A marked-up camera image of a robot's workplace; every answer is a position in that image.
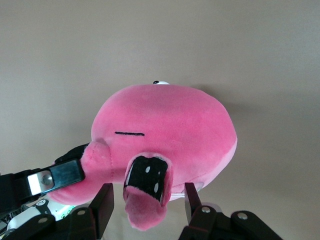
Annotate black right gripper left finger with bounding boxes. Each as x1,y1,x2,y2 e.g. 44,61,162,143
0,183,115,240

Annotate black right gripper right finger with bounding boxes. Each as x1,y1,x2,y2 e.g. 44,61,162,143
178,182,283,240

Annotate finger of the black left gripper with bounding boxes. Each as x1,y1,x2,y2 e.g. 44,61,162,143
0,159,86,213
54,142,91,165

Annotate hot pink round plush toy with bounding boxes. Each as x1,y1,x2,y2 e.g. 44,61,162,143
46,83,238,230

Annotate large table cover sheet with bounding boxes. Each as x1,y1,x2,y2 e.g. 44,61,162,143
0,0,320,240

